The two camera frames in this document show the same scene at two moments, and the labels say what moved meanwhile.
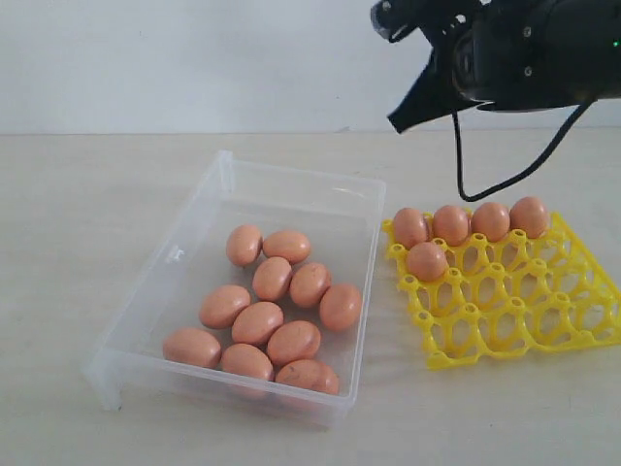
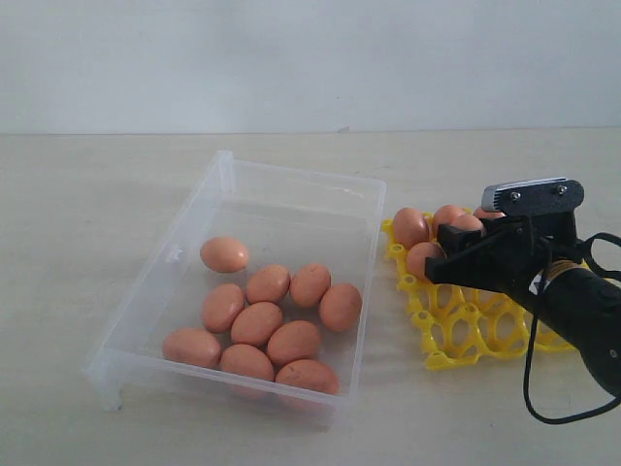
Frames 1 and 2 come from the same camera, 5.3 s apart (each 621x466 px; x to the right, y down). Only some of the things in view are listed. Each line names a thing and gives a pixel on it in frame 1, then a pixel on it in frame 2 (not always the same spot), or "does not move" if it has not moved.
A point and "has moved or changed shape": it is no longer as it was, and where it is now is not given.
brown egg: (293, 246) → (467, 221)
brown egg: (427, 261) does not move
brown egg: (244, 244) → (223, 254)
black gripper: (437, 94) → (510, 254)
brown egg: (341, 307) does not move
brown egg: (309, 282) does not move
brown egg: (246, 360) does not move
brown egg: (220, 304) does not move
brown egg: (272, 279) has moved or changed shape
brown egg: (254, 322) does not move
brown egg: (409, 227) does not move
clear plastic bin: (254, 300) does not move
